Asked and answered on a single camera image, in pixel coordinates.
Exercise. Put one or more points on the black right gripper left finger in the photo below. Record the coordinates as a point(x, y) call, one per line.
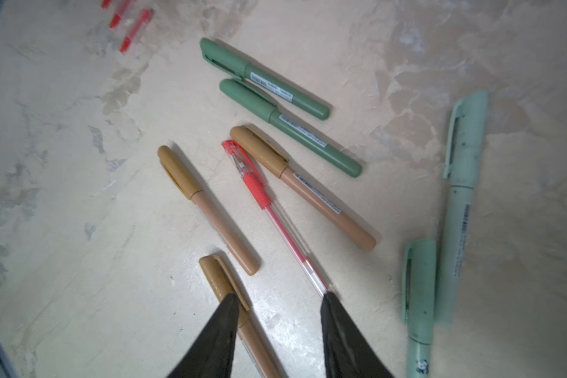
point(212, 353)

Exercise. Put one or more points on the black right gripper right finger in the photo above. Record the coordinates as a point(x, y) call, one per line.
point(346, 351)

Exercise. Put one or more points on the red pen cap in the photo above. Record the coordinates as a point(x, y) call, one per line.
point(137, 28)

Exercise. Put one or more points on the tan marker pen front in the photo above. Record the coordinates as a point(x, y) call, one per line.
point(224, 283)

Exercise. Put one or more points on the tan marker pen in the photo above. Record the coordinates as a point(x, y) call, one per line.
point(190, 182)
point(224, 283)
point(260, 147)

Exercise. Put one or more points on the tan marker pen rear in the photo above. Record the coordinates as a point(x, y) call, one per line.
point(260, 147)

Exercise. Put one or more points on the tan marker pen middle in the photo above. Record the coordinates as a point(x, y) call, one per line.
point(190, 182)

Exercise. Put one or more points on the dark green marker pen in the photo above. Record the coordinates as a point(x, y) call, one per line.
point(241, 67)

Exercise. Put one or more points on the light green marker short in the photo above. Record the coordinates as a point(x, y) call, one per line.
point(418, 304)

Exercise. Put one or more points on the light green marker long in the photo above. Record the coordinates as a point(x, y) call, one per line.
point(465, 138)

